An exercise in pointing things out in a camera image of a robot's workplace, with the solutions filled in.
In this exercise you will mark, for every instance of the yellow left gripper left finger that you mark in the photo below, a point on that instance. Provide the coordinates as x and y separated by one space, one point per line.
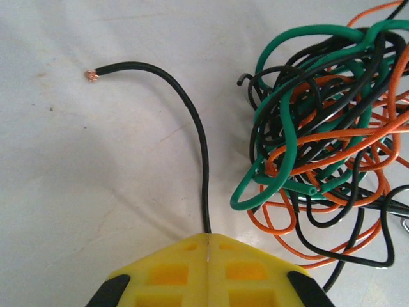
172 275

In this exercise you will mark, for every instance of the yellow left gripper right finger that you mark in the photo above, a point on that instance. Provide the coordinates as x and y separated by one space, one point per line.
246 275

